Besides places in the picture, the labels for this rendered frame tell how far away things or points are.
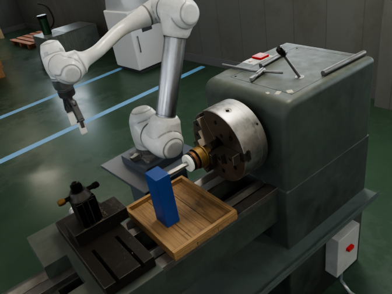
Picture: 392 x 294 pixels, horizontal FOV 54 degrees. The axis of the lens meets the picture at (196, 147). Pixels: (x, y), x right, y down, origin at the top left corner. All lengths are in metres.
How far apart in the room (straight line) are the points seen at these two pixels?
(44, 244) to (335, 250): 1.35
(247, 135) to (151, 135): 0.58
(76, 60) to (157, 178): 0.58
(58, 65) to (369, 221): 2.14
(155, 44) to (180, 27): 4.26
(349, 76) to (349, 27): 2.61
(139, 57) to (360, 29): 3.07
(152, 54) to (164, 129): 4.20
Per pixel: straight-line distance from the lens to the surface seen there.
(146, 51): 5.91
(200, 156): 1.46
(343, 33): 4.37
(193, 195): 1.64
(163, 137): 1.82
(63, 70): 1.59
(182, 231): 1.48
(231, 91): 1.64
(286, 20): 4.70
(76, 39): 7.64
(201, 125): 1.52
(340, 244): 2.07
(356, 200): 2.13
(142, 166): 2.06
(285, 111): 1.45
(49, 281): 1.53
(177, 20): 1.72
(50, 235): 1.62
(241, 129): 1.44
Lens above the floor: 1.88
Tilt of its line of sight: 31 degrees down
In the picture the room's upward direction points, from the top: 10 degrees counter-clockwise
